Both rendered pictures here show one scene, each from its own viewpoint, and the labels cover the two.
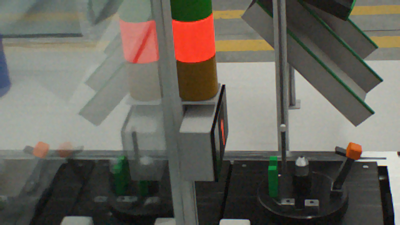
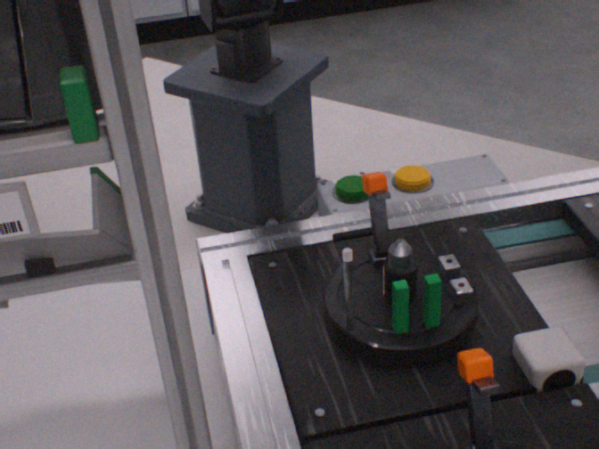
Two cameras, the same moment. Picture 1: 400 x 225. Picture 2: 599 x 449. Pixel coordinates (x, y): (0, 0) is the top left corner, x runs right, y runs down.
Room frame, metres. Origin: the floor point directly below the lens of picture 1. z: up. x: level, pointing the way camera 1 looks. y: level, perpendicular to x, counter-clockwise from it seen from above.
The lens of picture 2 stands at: (1.31, 0.37, 1.50)
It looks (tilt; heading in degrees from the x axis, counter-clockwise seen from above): 36 degrees down; 250
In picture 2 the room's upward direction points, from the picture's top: 4 degrees counter-clockwise
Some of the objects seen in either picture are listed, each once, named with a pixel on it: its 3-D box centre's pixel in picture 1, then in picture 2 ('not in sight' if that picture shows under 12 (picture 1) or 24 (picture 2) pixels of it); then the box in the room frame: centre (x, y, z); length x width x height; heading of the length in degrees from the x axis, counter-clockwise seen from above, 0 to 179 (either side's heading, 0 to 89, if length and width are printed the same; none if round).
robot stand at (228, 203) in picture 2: not in sight; (254, 140); (1.03, -0.53, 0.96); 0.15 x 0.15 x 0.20; 35
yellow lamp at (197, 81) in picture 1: (195, 73); not in sight; (0.86, 0.00, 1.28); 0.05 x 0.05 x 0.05
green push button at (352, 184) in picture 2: not in sight; (353, 191); (0.97, -0.36, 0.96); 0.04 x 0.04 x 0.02
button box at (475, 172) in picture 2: not in sight; (412, 203); (0.90, -0.35, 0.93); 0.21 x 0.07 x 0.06; 170
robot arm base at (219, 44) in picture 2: not in sight; (242, 44); (1.03, -0.53, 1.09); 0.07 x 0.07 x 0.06; 35
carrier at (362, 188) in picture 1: (301, 178); (400, 275); (1.03, -0.15, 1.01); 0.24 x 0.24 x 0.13; 80
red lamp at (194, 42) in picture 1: (192, 34); not in sight; (0.86, 0.00, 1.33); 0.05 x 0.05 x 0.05
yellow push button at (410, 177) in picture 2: not in sight; (412, 180); (0.90, -0.35, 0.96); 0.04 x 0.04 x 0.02
